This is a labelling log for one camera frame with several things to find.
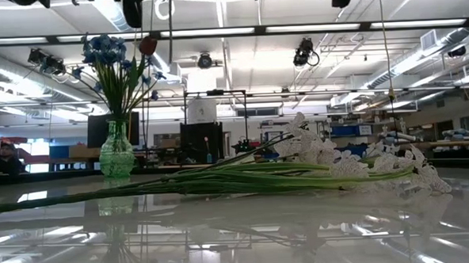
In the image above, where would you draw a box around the red artificial tulip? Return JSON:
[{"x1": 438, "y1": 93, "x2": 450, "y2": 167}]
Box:
[{"x1": 121, "y1": 34, "x2": 162, "y2": 121}]

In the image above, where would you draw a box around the long rig light bar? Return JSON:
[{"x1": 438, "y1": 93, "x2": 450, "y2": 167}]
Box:
[{"x1": 0, "y1": 16, "x2": 469, "y2": 49}]

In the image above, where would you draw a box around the black camera with looped cable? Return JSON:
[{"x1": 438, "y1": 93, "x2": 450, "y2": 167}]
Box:
[{"x1": 292, "y1": 36, "x2": 322, "y2": 70}]

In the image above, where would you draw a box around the yellow hanging cord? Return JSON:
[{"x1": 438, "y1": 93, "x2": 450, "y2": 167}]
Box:
[{"x1": 376, "y1": 0, "x2": 398, "y2": 132}]

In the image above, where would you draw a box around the green glass vase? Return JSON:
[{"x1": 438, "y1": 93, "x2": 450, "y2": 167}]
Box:
[{"x1": 97, "y1": 119, "x2": 136, "y2": 180}]

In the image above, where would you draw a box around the blue artificial flower bunch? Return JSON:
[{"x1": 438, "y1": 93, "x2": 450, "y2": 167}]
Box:
[
  {"x1": 79, "y1": 32, "x2": 132, "y2": 123},
  {"x1": 71, "y1": 57, "x2": 170, "y2": 124}
]

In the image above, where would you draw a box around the blue storage bin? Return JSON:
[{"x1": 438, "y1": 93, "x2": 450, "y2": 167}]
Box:
[{"x1": 331, "y1": 124, "x2": 374, "y2": 139}]

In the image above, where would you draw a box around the round black camera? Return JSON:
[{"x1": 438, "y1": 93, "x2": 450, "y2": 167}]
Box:
[{"x1": 196, "y1": 51, "x2": 215, "y2": 71}]

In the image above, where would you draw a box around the black spotlight cluster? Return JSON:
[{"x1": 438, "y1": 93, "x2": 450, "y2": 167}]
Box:
[{"x1": 26, "y1": 46, "x2": 67, "y2": 77}]

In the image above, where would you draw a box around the white cable loop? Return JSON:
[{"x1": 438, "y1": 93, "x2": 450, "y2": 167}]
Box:
[{"x1": 153, "y1": 0, "x2": 177, "y2": 21}]

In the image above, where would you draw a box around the small black robot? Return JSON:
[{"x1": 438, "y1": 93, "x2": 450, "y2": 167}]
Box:
[{"x1": 232, "y1": 137, "x2": 257, "y2": 156}]

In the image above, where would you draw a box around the white cylinder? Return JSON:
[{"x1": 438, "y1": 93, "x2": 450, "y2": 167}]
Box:
[{"x1": 186, "y1": 98, "x2": 218, "y2": 125}]

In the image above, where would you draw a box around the person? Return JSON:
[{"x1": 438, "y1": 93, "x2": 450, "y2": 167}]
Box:
[{"x1": 0, "y1": 139, "x2": 26, "y2": 177}]

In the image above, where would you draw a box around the thin black frame stand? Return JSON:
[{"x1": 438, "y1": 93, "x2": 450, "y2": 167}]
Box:
[{"x1": 182, "y1": 88, "x2": 251, "y2": 169}]

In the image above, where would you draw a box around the black monitor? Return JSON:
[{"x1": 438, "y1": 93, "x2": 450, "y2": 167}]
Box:
[{"x1": 86, "y1": 111, "x2": 142, "y2": 149}]

